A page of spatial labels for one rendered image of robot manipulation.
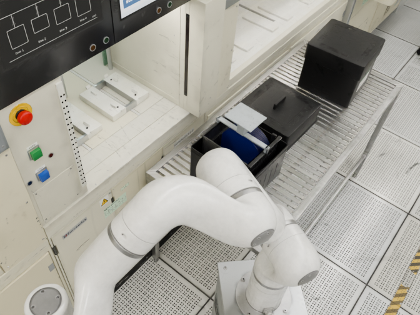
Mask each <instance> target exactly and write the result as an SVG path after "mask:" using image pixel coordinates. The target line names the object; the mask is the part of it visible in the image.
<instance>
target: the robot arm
mask: <svg viewBox="0 0 420 315"><path fill-rule="evenodd" d="M180 225H183V226H188V227H190V228H194V229H196V230H198V231H201V232H202V233H204V234H207V235H208V236H211V237H212V238H214V239H217V240H218V241H221V242H223V243H226V244H229V245H232V246H236V247H239V248H252V247H255V246H259V245H260V246H261V247H262V250H261V251H260V253H259V254H258V255H257V257H256V260H255V262H254V266H253V269H252V271H249V272H247V273H246V274H245V275H244V276H242V278H241V279H240V280H239V282H238V284H237V286H236V292H235V297H236V303H237V306H238V308H239V310H240V311H241V312H242V313H243V314H244V315H286V314H287V313H288V312H289V309H290V307H291V300H292V297H291V292H290V289H289V287H295V286H302V285H303V284H306V283H309V282H310V281H312V280H313V279H315V278H316V276H317V275H318V274H319V271H320V267H321V261H320V258H319V255H318V252H317V251H316V249H315V247H314V246H313V244H312V243H311V242H310V240H309V239H308V237H307V236H306V235H305V233H304V232H303V230H302V229H301V228H300V227H299V225H298V223H297V222H296V221H295V219H294V218H293V217H292V216H291V214H290V213H289V211H288V210H287V209H286V208H285V207H284V206H282V205H280V204H275V203H274V202H273V201H272V199H271V198H270V197H269V196H268V194H267V193H266V192H265V190H264V189H263V188H262V186H261V185H260V184H259V183H258V181H257V180H256V178H255V177H254V176H253V175H252V173H251V172H250V170H249V169H248V168H247V167H246V165H245V164H244V163H243V162H242V161H241V159H240V158H239V157H238V156H237V155H236V154H235V153H234V152H232V151H231V150H229V149H226V148H217V149H213V150H210V151H209V152H206V153H205V155H204V156H202V158H201V159H200V160H199V162H198V164H197V166H196V177H194V176H188V175H173V176H165V177H160V178H158V179H155V180H153V181H151V182H150V183H148V184H147V185H145V186H144V187H143V188H142V189H141V190H140V191H139V192H138V193H137V194H136V195H135V196H134V197H133V198H132V199H131V200H130V201H129V202H128V203H127V205H126V206H125V207H124V208H123V209H122V210H121V211H120V212H119V214H118V215H117V216H116V217H115V218H114V219H113V220H112V221H111V222H110V223H109V224H108V225H107V226H106V228H105V229H104V230H103V231H102V232H101V233H100V235H99V236H98V237H97V238H96V239H95V240H94V241H93V242H92V243H91V244H90V245H89V247H88V248H87V249H86V250H85V251H84V252H83V253H82V254H81V255H80V257H79V259H78V260H77V262H76V264H75V267H74V307H73V305H72V303H71V300H70V298H69V296H68V294H67V292H66V290H65V289H64V288H63V287H61V286H60V285H57V284H43V285H41V286H39V287H37V288H36V289H34V290H33V291H32V292H31V293H30V294H29V296H28V297H27V299H26V301H25V303H24V313H25V315H111V314H112V310H113V299H114V288H115V285H116V283H117V282H118V281H119V280H120V279H121V278H122V277H123V276H124V275H125V274H126V273H127V272H128V271H129V270H130V269H131V268H132V267H133V266H134V265H136V264H137V263H138V262H139V261H140V260H141V259H142V258H143V257H144V256H145V255H146V254H147V253H148V252H149V251H150V250H151V249H152V248H153V247H154V246H155V245H156V244H157V243H158V242H159V241H160V240H161V239H162V238H163V237H164V236H165V235H166V234H167V233H168V232H169V231H170V230H172V229H173V228H175V227H176V226H180ZM288 286H289V287H288Z"/></svg>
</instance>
